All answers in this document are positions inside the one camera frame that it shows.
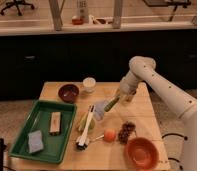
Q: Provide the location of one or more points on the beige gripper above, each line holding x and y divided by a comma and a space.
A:
123, 96

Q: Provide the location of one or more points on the green pepper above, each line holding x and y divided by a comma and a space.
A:
110, 104

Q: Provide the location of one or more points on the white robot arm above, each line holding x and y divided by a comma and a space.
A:
177, 100

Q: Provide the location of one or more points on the dark maroon bowl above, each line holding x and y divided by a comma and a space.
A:
68, 93

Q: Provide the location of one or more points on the orange-red bowl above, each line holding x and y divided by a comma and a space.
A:
141, 154

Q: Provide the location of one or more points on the small red bowl background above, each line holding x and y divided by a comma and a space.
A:
77, 21

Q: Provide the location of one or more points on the light blue cloth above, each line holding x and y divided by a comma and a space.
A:
99, 109

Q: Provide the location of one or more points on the dark grape bunch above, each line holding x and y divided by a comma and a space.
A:
126, 130

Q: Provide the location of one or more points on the white cup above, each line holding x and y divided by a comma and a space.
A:
89, 84

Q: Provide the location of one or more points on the orange fruit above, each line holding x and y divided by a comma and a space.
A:
109, 135

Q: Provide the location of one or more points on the yellow-green vegetable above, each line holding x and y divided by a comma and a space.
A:
81, 124

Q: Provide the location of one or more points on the wooden block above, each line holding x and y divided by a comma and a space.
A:
55, 123

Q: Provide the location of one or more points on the green plastic tray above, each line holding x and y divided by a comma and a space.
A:
39, 119

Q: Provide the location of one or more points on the blue-grey sponge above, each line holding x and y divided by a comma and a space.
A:
35, 142

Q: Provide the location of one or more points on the black stand at left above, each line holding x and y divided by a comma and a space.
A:
2, 149

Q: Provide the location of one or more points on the black office chair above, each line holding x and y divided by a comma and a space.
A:
16, 3

